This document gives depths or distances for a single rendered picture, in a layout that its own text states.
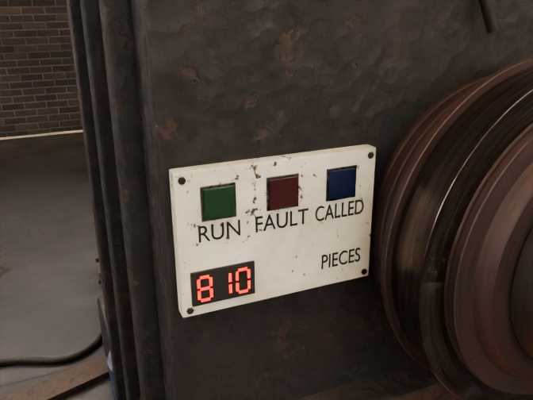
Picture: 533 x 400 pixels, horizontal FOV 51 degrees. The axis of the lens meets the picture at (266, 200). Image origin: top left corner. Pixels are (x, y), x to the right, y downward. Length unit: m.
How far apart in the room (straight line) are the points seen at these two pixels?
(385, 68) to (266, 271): 0.29
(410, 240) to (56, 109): 6.13
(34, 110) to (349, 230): 6.03
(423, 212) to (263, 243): 0.19
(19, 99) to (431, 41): 6.05
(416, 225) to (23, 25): 6.07
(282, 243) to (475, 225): 0.22
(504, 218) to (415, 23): 0.26
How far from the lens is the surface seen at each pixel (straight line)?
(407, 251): 0.67
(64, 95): 6.62
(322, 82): 0.67
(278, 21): 0.64
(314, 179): 0.67
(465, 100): 0.69
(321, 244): 0.71
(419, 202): 0.65
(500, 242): 0.65
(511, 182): 0.65
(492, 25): 0.78
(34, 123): 6.65
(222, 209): 0.63
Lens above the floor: 1.42
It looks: 20 degrees down
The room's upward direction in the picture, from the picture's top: 1 degrees counter-clockwise
